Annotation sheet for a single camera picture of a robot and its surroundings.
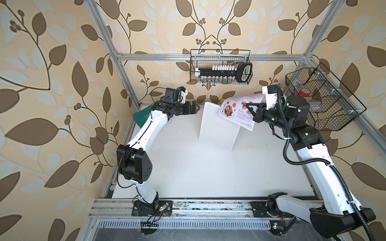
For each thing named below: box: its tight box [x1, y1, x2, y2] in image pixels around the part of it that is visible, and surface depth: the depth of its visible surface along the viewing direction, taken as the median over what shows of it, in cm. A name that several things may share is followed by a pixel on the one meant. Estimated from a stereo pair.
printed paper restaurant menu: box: [218, 93, 267, 132], surface depth 70 cm
